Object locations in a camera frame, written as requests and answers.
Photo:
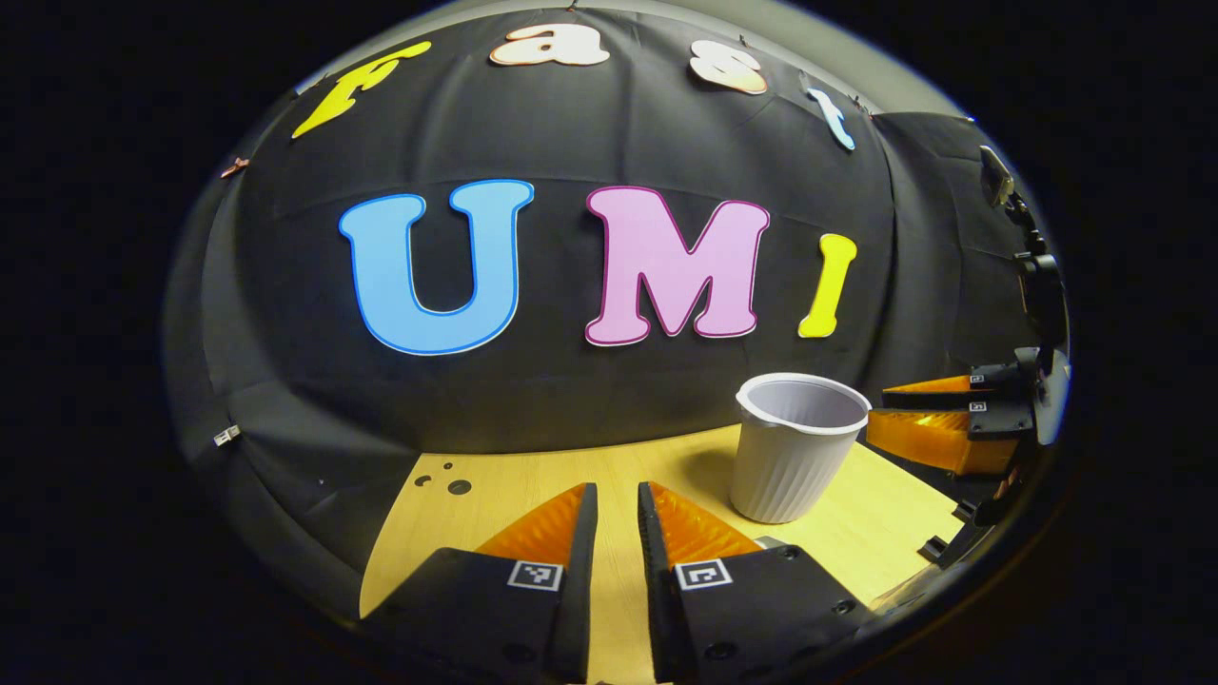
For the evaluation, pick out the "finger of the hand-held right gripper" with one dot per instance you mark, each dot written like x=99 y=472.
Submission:
x=942 y=442
x=952 y=400

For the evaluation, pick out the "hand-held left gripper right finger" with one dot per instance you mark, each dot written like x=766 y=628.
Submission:
x=657 y=590

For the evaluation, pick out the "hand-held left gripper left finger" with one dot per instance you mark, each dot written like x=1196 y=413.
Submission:
x=579 y=590

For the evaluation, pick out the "white ribbed garbage bin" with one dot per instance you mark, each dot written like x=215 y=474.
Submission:
x=790 y=466

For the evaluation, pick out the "black backdrop cloth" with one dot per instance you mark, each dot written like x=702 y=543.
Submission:
x=571 y=400

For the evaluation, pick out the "white cloth clip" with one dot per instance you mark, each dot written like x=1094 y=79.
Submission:
x=226 y=436

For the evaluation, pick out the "red cloth clip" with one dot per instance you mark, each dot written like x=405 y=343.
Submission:
x=234 y=167

